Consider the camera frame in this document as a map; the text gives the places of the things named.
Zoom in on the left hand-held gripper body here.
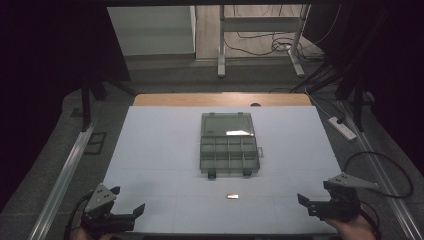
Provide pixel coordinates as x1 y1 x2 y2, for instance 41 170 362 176
81 183 136 239

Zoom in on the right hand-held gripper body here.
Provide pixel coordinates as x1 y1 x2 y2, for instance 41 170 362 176
322 172 381 224

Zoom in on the clear grey plastic compartment box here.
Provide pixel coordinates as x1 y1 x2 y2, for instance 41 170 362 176
199 112 265 180

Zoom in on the person's right hand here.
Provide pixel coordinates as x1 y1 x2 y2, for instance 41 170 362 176
324 207 378 240

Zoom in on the person's left hand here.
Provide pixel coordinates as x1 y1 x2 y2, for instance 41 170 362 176
69 229 115 240

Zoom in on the dark floor plate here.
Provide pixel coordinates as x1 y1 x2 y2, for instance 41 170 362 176
83 131 108 156

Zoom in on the white table cover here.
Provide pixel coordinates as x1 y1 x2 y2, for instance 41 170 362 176
102 105 343 235

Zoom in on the white power strip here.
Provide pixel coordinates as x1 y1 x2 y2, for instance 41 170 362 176
328 116 358 142

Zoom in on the black metal stand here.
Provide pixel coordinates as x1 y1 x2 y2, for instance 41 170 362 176
79 70 138 133
334 66 368 133

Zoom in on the dark curtain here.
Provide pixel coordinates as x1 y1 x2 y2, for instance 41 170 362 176
302 0 424 168
0 0 132 214

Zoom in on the white cabinet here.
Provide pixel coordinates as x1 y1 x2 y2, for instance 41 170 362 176
106 5 197 57

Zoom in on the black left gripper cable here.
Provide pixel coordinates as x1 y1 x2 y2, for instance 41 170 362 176
63 194 92 240

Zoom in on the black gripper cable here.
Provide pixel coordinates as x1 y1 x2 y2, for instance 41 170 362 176
343 151 415 200
63 194 92 240

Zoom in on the aluminium rail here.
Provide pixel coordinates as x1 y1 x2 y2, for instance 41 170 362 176
337 99 424 240
28 121 98 240

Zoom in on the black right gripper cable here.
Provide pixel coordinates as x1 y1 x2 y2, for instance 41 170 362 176
343 151 415 200

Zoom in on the black power strip cable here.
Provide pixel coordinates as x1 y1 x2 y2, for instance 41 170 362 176
304 89 347 124

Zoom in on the tangle of black floor cables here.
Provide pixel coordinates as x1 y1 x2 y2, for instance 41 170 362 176
223 4 343 63

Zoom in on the white desk frame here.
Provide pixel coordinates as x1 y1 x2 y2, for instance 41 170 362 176
217 4 311 79

